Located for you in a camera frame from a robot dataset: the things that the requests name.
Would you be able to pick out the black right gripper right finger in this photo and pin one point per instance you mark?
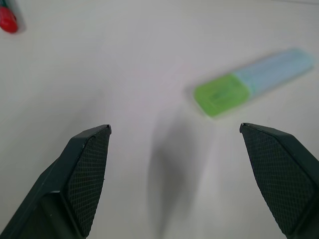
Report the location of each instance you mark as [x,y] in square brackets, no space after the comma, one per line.
[281,179]

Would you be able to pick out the green-capped pale blue highlighter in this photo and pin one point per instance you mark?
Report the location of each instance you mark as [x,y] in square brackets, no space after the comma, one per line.
[245,83]

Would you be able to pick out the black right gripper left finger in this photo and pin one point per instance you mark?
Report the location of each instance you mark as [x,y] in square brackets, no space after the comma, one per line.
[74,179]

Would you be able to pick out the red-capped marker pen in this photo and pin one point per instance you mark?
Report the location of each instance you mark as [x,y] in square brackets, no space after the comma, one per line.
[8,18]

